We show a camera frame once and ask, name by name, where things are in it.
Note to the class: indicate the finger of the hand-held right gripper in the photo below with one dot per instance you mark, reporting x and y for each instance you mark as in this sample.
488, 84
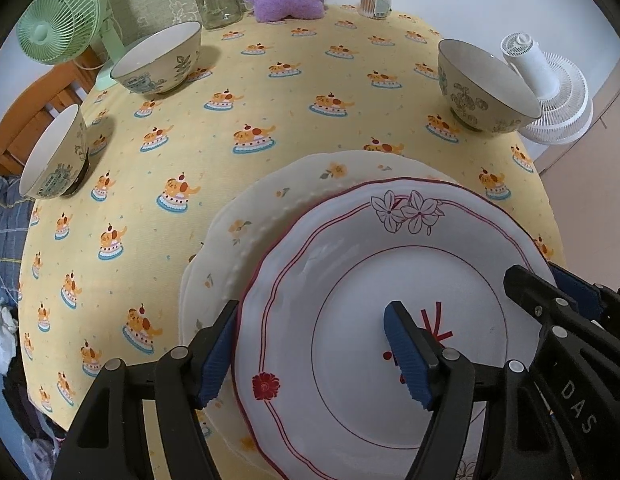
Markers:
580, 290
535, 295

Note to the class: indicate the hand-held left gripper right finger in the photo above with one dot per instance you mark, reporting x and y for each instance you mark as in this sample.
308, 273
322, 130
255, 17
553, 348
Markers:
407, 355

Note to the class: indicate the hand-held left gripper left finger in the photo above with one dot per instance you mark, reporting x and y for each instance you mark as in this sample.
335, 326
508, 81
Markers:
217, 355

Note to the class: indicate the scalloped yellow floral plate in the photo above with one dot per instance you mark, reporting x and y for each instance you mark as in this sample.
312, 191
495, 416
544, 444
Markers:
189, 300

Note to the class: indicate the white plate with red pattern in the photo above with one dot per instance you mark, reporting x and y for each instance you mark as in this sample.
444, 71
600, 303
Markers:
340, 270

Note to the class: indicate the round yellow floral plate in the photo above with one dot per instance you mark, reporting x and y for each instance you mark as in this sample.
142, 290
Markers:
300, 180

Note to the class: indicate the cream floral bowl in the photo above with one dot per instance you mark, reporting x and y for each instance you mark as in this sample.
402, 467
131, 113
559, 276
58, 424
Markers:
49, 155
159, 50
480, 85

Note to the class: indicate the white standing fan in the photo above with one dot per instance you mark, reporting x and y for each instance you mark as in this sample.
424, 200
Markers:
565, 100

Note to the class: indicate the dark cloth pile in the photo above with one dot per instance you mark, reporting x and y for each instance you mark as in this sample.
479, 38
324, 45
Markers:
24, 410

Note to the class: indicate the white crumpled cloth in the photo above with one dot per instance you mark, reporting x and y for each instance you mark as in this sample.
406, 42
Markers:
2, 330

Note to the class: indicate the blue plaid blanket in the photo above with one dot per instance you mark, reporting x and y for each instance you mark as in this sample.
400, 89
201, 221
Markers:
7, 230

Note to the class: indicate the yellow printed tablecloth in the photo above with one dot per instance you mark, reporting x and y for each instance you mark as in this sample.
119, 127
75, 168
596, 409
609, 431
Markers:
290, 110

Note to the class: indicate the wooden chair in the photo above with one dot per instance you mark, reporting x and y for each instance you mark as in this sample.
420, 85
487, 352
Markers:
29, 105

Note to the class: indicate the cotton swab container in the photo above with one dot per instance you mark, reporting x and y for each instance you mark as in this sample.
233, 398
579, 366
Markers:
375, 2

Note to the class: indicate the green desk fan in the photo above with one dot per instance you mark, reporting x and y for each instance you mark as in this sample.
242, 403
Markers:
54, 20

